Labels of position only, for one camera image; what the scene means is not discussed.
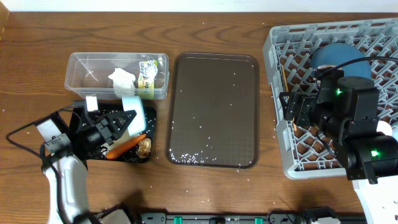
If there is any light blue rice bowl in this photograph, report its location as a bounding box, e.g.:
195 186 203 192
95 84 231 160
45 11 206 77
122 96 146 136

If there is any orange carrot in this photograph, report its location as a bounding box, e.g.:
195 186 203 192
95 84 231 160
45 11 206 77
106 134 147 159

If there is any brown food scrap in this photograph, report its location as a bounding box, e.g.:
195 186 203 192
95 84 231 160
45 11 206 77
136 138 152 159

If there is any white tissue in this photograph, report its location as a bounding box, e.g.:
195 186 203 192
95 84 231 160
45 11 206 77
108 68 136 98

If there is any foil and yellow snack wrapper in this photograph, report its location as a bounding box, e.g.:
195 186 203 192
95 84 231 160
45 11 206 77
137 60 159 100

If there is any blue plate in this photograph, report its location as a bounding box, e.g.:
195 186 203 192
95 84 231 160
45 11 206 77
310 43 371 79

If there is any pink cup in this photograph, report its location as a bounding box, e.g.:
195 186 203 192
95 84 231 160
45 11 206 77
376 120 393 136

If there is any blue cup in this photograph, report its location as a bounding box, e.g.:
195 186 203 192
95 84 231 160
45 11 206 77
391 121 398 141

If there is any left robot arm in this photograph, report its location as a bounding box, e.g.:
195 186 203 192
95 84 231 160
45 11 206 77
35 110 136 223

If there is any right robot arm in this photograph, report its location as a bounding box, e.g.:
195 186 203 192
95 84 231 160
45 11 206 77
279 68 397 223

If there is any grey dishwasher rack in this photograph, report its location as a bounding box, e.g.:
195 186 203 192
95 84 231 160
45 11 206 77
262 18 397 180

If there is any white rice pile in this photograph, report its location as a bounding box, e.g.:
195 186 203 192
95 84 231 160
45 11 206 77
103 131 132 150

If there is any black plastic tray bin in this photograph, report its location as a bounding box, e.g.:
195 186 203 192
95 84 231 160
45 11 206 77
88 103 157 163

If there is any clear plastic bin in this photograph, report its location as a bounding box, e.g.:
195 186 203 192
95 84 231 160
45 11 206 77
65 52 170 100

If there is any brown serving tray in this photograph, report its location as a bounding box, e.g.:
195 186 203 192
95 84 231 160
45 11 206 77
165 52 259 169

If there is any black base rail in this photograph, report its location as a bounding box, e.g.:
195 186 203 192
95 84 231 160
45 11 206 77
93 203 368 224

